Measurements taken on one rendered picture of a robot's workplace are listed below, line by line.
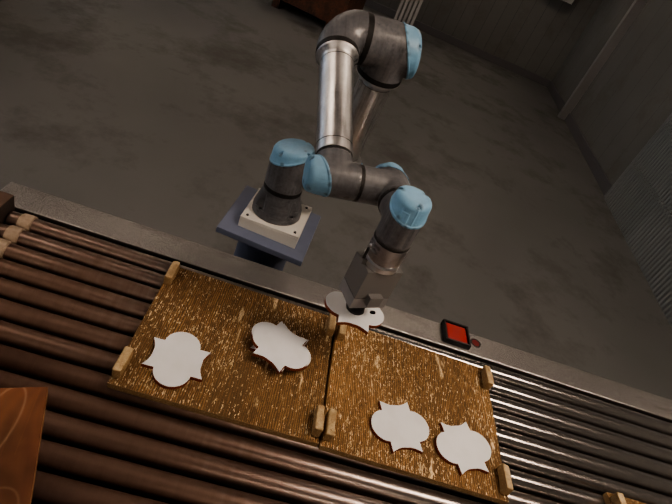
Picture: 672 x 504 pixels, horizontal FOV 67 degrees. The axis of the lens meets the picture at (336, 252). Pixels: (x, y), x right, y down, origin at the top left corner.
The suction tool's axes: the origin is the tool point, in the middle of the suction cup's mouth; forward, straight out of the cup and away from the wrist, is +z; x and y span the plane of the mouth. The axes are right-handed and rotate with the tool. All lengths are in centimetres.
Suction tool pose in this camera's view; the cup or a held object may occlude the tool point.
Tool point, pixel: (353, 311)
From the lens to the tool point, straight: 111.4
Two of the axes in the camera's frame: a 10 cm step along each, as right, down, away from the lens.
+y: 8.8, 0.4, 4.7
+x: -3.3, -6.8, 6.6
